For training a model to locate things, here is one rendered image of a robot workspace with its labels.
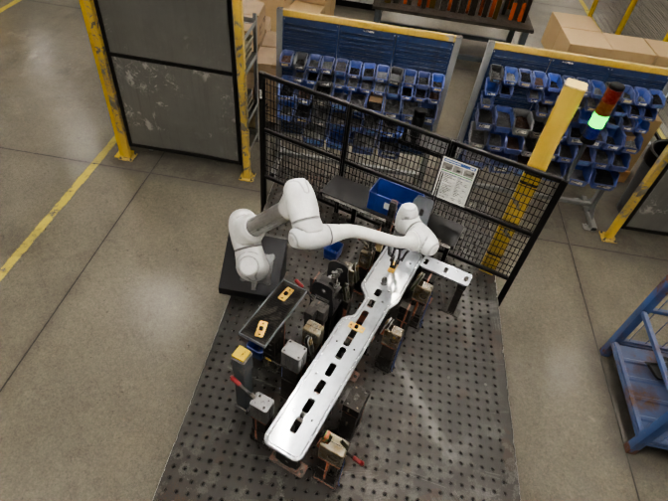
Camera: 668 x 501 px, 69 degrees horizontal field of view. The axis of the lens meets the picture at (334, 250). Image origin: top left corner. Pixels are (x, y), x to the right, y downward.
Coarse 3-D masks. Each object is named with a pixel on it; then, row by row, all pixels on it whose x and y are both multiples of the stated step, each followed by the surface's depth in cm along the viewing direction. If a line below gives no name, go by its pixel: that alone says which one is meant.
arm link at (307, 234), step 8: (296, 224) 212; (304, 224) 211; (312, 224) 212; (320, 224) 214; (296, 232) 210; (304, 232) 211; (312, 232) 212; (320, 232) 214; (328, 232) 216; (288, 240) 214; (296, 240) 210; (304, 240) 210; (312, 240) 212; (320, 240) 214; (328, 240) 216; (296, 248) 213; (304, 248) 213; (312, 248) 214; (320, 248) 218
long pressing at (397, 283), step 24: (384, 264) 273; (408, 264) 275; (384, 288) 261; (360, 312) 248; (384, 312) 250; (336, 336) 237; (360, 336) 238; (336, 360) 228; (312, 384) 218; (336, 384) 219; (288, 408) 209; (312, 408) 210; (288, 432) 202; (312, 432) 203; (288, 456) 196
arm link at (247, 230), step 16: (288, 192) 213; (304, 192) 212; (272, 208) 230; (288, 208) 214; (304, 208) 211; (240, 224) 255; (256, 224) 244; (272, 224) 235; (240, 240) 258; (256, 240) 258
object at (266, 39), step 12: (252, 0) 512; (252, 12) 490; (264, 12) 516; (264, 24) 524; (264, 36) 525; (252, 48) 478; (264, 48) 505; (264, 60) 487; (252, 72) 531; (252, 84) 510; (252, 96) 508; (252, 120) 527
